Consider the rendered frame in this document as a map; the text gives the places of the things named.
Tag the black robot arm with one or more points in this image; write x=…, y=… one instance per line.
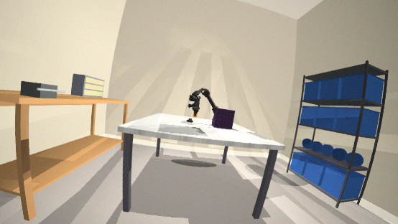
x=194, y=97

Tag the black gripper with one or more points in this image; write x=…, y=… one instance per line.
x=196, y=108

